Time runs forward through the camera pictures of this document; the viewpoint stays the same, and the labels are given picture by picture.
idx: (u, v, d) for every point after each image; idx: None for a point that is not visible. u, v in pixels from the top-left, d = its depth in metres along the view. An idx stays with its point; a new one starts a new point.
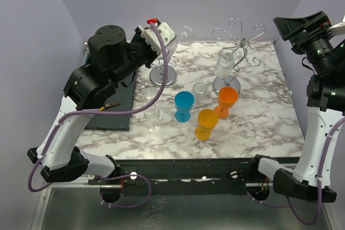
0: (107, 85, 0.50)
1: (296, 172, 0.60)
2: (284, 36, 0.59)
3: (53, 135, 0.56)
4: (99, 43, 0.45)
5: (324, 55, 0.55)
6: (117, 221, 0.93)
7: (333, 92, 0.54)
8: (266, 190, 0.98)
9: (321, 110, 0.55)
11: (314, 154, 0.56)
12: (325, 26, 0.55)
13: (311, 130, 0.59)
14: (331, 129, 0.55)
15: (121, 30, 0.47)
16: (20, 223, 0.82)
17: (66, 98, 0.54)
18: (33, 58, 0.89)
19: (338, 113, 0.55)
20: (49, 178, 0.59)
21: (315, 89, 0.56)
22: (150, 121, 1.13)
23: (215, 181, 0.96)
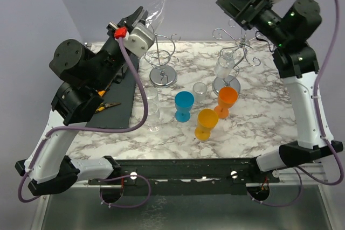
0: (89, 100, 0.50)
1: (301, 141, 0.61)
2: (235, 16, 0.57)
3: (40, 148, 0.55)
4: (58, 69, 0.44)
5: (276, 26, 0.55)
6: (117, 221, 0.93)
7: (301, 58, 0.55)
8: (266, 191, 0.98)
9: (298, 79, 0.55)
11: (310, 119, 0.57)
12: None
13: (296, 98, 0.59)
14: (313, 90, 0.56)
15: (77, 46, 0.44)
16: (20, 223, 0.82)
17: (53, 112, 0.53)
18: (34, 58, 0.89)
19: (311, 71, 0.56)
20: (36, 192, 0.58)
21: (284, 61, 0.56)
22: (150, 121, 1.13)
23: (215, 181, 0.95)
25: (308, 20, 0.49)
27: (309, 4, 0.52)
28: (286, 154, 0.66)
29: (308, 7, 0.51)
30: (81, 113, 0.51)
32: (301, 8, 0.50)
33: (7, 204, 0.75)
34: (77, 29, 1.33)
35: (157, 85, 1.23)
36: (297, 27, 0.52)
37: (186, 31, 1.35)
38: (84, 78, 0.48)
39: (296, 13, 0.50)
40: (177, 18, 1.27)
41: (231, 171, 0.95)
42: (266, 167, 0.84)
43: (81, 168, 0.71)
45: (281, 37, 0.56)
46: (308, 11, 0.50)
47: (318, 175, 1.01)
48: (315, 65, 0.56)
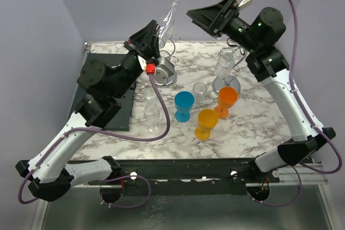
0: (109, 108, 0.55)
1: (295, 136, 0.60)
2: (207, 26, 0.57)
3: (54, 147, 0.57)
4: (84, 84, 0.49)
5: (246, 32, 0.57)
6: (117, 221, 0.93)
7: (270, 60, 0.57)
8: (266, 190, 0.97)
9: (274, 78, 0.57)
11: (296, 112, 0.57)
12: (235, 7, 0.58)
13: (277, 96, 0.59)
14: (290, 84, 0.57)
15: (100, 64, 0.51)
16: (20, 223, 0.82)
17: (75, 114, 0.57)
18: (34, 58, 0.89)
19: (284, 69, 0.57)
20: (36, 192, 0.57)
21: (256, 65, 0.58)
22: (150, 121, 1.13)
23: (215, 181, 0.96)
25: (274, 29, 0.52)
27: (273, 13, 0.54)
28: (286, 153, 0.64)
29: (272, 16, 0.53)
30: (103, 119, 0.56)
32: (266, 18, 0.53)
33: (7, 204, 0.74)
34: (77, 29, 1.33)
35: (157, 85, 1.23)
36: (266, 35, 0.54)
37: (186, 32, 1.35)
38: (105, 91, 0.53)
39: (263, 22, 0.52)
40: (178, 18, 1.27)
41: (231, 171, 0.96)
42: (266, 167, 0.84)
43: (75, 174, 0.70)
45: (250, 43, 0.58)
46: (274, 20, 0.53)
47: (318, 175, 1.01)
48: (285, 63, 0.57)
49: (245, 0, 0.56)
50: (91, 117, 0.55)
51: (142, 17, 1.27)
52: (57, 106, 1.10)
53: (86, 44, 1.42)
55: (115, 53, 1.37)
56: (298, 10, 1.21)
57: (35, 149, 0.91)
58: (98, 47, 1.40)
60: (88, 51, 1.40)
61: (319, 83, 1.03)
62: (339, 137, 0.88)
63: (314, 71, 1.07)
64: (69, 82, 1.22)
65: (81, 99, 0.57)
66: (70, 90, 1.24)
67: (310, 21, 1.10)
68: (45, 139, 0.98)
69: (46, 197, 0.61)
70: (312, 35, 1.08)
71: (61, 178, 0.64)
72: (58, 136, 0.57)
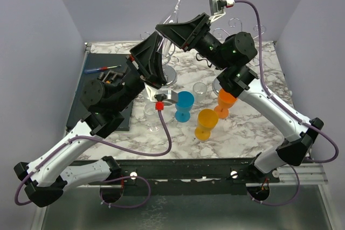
0: (113, 120, 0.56)
1: (288, 137, 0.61)
2: (180, 44, 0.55)
3: (56, 151, 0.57)
4: (85, 104, 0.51)
5: (216, 50, 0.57)
6: (116, 221, 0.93)
7: (239, 75, 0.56)
8: (266, 191, 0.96)
9: (247, 90, 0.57)
11: (281, 114, 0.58)
12: (208, 24, 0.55)
13: (256, 105, 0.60)
14: (265, 91, 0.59)
15: (99, 85, 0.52)
16: (20, 224, 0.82)
17: (81, 122, 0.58)
18: (33, 57, 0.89)
19: (254, 78, 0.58)
20: (32, 195, 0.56)
21: (229, 84, 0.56)
22: (150, 121, 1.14)
23: (215, 181, 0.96)
25: (248, 57, 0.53)
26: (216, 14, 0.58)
27: (245, 36, 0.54)
28: (287, 154, 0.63)
29: (245, 42, 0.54)
30: (107, 130, 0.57)
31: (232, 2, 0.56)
32: (240, 45, 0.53)
33: (7, 204, 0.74)
34: (77, 29, 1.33)
35: None
36: (239, 60, 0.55)
37: None
38: (107, 106, 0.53)
39: (238, 50, 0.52)
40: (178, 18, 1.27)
41: (232, 171, 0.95)
42: (267, 167, 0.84)
43: (68, 179, 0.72)
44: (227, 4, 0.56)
45: (221, 60, 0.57)
46: (248, 48, 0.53)
47: (318, 175, 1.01)
48: (253, 74, 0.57)
49: (216, 16, 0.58)
50: (96, 127, 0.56)
51: (142, 18, 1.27)
52: (57, 106, 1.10)
53: (86, 44, 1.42)
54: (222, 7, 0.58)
55: (115, 53, 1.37)
56: (298, 10, 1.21)
57: (35, 150, 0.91)
58: (98, 47, 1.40)
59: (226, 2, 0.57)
60: (88, 51, 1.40)
61: (319, 83, 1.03)
62: (339, 137, 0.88)
63: (314, 71, 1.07)
64: (69, 82, 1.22)
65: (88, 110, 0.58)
66: (70, 90, 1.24)
67: (310, 21, 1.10)
68: (44, 140, 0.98)
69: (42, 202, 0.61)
70: (312, 35, 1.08)
71: (55, 185, 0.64)
72: (62, 141, 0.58)
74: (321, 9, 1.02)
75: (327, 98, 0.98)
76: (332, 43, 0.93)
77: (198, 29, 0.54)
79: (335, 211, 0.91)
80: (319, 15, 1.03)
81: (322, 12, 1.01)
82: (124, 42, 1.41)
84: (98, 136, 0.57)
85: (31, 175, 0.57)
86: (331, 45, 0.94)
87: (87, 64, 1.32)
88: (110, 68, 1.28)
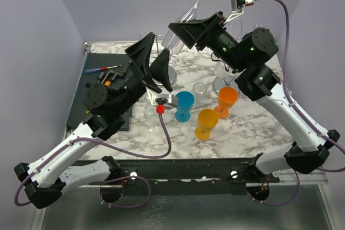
0: (114, 124, 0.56)
1: (303, 146, 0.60)
2: (190, 44, 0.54)
3: (57, 153, 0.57)
4: (89, 107, 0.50)
5: (230, 50, 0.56)
6: (117, 221, 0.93)
7: (261, 78, 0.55)
8: (267, 191, 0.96)
9: (269, 96, 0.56)
11: (300, 124, 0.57)
12: (221, 24, 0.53)
13: (276, 112, 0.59)
14: (287, 98, 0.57)
15: (103, 88, 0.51)
16: (20, 224, 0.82)
17: (83, 124, 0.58)
18: (33, 58, 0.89)
19: (276, 83, 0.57)
20: (32, 196, 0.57)
21: (249, 86, 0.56)
22: (150, 121, 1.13)
23: (215, 181, 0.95)
25: (268, 54, 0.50)
26: (233, 13, 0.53)
27: (263, 33, 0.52)
28: (295, 162, 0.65)
29: (264, 39, 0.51)
30: (108, 133, 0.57)
31: (250, 0, 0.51)
32: (259, 42, 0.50)
33: (7, 204, 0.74)
34: (77, 29, 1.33)
35: None
36: (258, 58, 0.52)
37: None
38: (109, 110, 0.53)
39: (256, 48, 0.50)
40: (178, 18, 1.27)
41: (231, 171, 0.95)
42: (267, 168, 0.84)
43: (68, 180, 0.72)
44: (245, 2, 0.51)
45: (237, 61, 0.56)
46: (267, 44, 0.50)
47: (319, 176, 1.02)
48: (275, 77, 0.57)
49: (233, 15, 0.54)
50: (97, 129, 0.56)
51: (142, 18, 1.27)
52: (57, 106, 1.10)
53: (86, 44, 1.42)
54: (241, 5, 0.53)
55: (115, 53, 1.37)
56: (298, 10, 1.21)
57: (35, 150, 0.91)
58: (98, 47, 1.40)
59: None
60: (88, 51, 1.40)
61: (319, 83, 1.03)
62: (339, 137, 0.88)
63: (314, 71, 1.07)
64: (69, 82, 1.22)
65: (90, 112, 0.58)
66: (70, 90, 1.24)
67: (310, 21, 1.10)
68: (44, 140, 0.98)
69: (40, 203, 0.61)
70: (312, 35, 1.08)
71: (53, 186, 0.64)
72: (64, 143, 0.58)
74: (321, 9, 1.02)
75: (327, 98, 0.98)
76: (332, 43, 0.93)
77: (208, 30, 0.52)
79: (335, 211, 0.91)
80: (319, 15, 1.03)
81: (322, 12, 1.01)
82: (124, 42, 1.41)
84: (99, 139, 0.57)
85: (31, 175, 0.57)
86: (330, 46, 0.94)
87: (87, 64, 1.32)
88: (110, 68, 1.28)
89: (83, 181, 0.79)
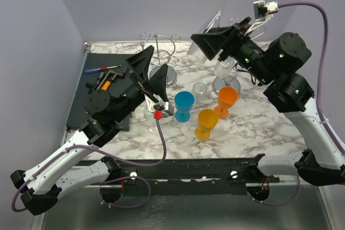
0: (110, 131, 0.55)
1: (323, 163, 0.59)
2: (210, 56, 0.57)
3: (52, 161, 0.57)
4: (90, 112, 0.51)
5: (256, 60, 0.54)
6: (117, 221, 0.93)
7: (297, 90, 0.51)
8: (266, 191, 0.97)
9: (303, 112, 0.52)
11: (328, 144, 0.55)
12: (241, 35, 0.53)
13: (304, 127, 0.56)
14: (319, 116, 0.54)
15: (105, 94, 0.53)
16: (20, 224, 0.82)
17: (79, 132, 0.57)
18: (33, 57, 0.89)
19: (310, 97, 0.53)
20: (28, 203, 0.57)
21: (282, 98, 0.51)
22: (150, 121, 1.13)
23: (215, 181, 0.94)
25: (301, 60, 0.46)
26: (257, 22, 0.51)
27: (292, 38, 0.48)
28: (308, 175, 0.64)
29: (294, 43, 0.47)
30: (104, 140, 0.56)
31: (274, 9, 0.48)
32: (288, 48, 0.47)
33: (7, 204, 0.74)
34: (77, 29, 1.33)
35: None
36: (289, 66, 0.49)
37: (186, 32, 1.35)
38: (108, 116, 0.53)
39: (285, 54, 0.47)
40: (178, 18, 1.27)
41: (232, 171, 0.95)
42: (268, 168, 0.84)
43: (63, 186, 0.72)
44: (268, 11, 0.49)
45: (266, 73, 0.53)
46: (298, 50, 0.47)
47: None
48: (310, 91, 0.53)
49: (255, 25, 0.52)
50: (93, 137, 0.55)
51: (142, 18, 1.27)
52: (57, 106, 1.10)
53: (86, 44, 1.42)
54: (266, 13, 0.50)
55: (115, 53, 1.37)
56: (298, 10, 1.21)
57: (35, 150, 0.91)
58: (98, 47, 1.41)
59: (267, 7, 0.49)
60: (88, 51, 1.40)
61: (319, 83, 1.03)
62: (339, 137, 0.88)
63: (314, 71, 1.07)
64: (69, 82, 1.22)
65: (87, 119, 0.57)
66: (70, 90, 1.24)
67: (310, 21, 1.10)
68: (44, 140, 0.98)
69: (35, 209, 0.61)
70: (312, 35, 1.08)
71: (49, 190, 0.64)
72: (60, 150, 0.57)
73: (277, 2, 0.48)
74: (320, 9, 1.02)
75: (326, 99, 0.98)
76: (332, 43, 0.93)
77: (226, 42, 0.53)
79: (335, 211, 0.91)
80: (318, 15, 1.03)
81: (322, 13, 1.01)
82: (124, 42, 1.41)
84: (95, 146, 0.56)
85: (27, 183, 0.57)
86: (330, 46, 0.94)
87: (87, 64, 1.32)
88: (110, 68, 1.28)
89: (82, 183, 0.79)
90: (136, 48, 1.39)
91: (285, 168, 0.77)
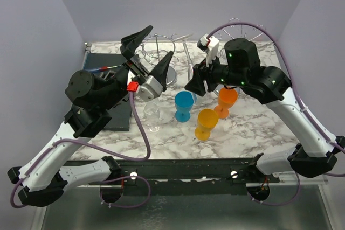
0: (99, 119, 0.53)
1: (310, 152, 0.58)
2: (200, 93, 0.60)
3: (42, 157, 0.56)
4: (72, 97, 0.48)
5: (227, 74, 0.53)
6: (117, 221, 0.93)
7: (274, 81, 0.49)
8: (267, 191, 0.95)
9: (282, 101, 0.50)
11: (310, 131, 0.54)
12: (202, 68, 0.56)
13: (285, 117, 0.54)
14: (298, 104, 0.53)
15: (88, 76, 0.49)
16: (20, 224, 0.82)
17: (64, 124, 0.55)
18: (34, 57, 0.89)
19: (288, 86, 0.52)
20: (26, 200, 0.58)
21: (260, 89, 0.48)
22: (150, 121, 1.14)
23: (215, 181, 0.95)
25: (245, 49, 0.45)
26: (208, 54, 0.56)
27: (235, 40, 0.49)
28: (300, 168, 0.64)
29: (235, 42, 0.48)
30: (91, 130, 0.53)
31: (206, 40, 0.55)
32: (231, 47, 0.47)
33: (7, 204, 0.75)
34: (78, 29, 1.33)
35: None
36: (244, 61, 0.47)
37: (186, 32, 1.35)
38: (95, 102, 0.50)
39: (232, 51, 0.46)
40: (178, 18, 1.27)
41: (231, 171, 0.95)
42: (268, 169, 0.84)
43: (68, 179, 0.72)
44: (204, 44, 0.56)
45: (239, 78, 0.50)
46: (241, 44, 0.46)
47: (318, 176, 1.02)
48: (287, 80, 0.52)
49: (209, 54, 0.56)
50: (79, 129, 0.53)
51: (142, 18, 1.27)
52: (57, 106, 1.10)
53: (86, 44, 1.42)
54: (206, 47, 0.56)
55: (115, 53, 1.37)
56: (299, 10, 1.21)
57: (35, 150, 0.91)
58: (98, 47, 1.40)
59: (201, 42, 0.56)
60: (88, 51, 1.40)
61: (318, 83, 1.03)
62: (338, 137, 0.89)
63: (313, 71, 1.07)
64: (69, 81, 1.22)
65: (70, 109, 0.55)
66: None
67: (310, 21, 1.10)
68: (44, 140, 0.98)
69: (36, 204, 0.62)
70: (312, 35, 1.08)
71: (53, 185, 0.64)
72: (47, 146, 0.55)
73: (204, 36, 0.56)
74: (321, 9, 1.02)
75: (326, 99, 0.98)
76: (332, 43, 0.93)
77: (196, 77, 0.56)
79: (335, 211, 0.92)
80: (319, 15, 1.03)
81: (322, 12, 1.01)
82: None
84: (83, 138, 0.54)
85: (21, 181, 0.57)
86: (330, 46, 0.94)
87: (87, 64, 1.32)
88: (111, 68, 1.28)
89: (82, 182, 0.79)
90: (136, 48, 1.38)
91: (287, 168, 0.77)
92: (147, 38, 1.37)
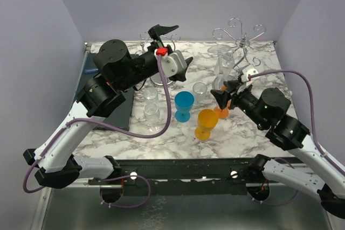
0: (115, 97, 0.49)
1: (339, 194, 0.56)
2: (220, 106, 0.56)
3: (56, 138, 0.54)
4: (101, 62, 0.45)
5: (250, 110, 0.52)
6: (117, 220, 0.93)
7: (291, 131, 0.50)
8: (266, 191, 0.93)
9: (301, 148, 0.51)
11: (336, 176, 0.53)
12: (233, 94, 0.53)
13: (306, 161, 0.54)
14: (318, 149, 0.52)
15: (122, 44, 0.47)
16: (20, 224, 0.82)
17: (77, 104, 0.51)
18: (34, 58, 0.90)
19: (306, 134, 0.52)
20: (43, 181, 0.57)
21: (279, 138, 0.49)
22: (151, 121, 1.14)
23: (215, 181, 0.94)
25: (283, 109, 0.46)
26: (243, 86, 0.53)
27: (273, 91, 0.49)
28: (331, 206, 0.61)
29: (273, 96, 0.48)
30: (105, 108, 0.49)
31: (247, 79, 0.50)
32: (269, 99, 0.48)
33: (7, 204, 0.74)
34: (77, 29, 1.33)
35: (157, 85, 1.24)
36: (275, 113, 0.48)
37: (186, 32, 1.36)
38: (117, 75, 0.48)
39: (268, 105, 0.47)
40: (178, 18, 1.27)
41: (231, 171, 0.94)
42: (273, 176, 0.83)
43: (82, 165, 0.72)
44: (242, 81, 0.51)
45: (260, 119, 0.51)
46: (278, 100, 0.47)
47: None
48: (304, 128, 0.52)
49: (244, 86, 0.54)
50: (92, 107, 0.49)
51: (142, 18, 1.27)
52: (58, 106, 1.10)
53: (86, 44, 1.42)
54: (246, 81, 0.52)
55: None
56: (298, 10, 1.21)
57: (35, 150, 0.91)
58: (98, 47, 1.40)
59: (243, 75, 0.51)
60: (88, 51, 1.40)
61: (317, 83, 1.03)
62: (338, 137, 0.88)
63: (312, 71, 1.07)
64: (69, 81, 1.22)
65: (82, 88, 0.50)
66: (71, 90, 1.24)
67: (310, 21, 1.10)
68: (44, 140, 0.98)
69: (52, 186, 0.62)
70: (312, 35, 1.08)
71: (71, 166, 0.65)
72: (61, 126, 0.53)
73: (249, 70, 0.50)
74: (321, 9, 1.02)
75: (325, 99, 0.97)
76: (331, 43, 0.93)
77: (224, 98, 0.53)
79: None
80: (319, 15, 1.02)
81: (322, 12, 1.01)
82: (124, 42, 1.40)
84: (97, 117, 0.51)
85: (38, 162, 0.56)
86: (330, 45, 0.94)
87: (87, 64, 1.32)
88: None
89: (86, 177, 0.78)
90: (135, 48, 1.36)
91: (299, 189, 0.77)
92: (147, 38, 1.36)
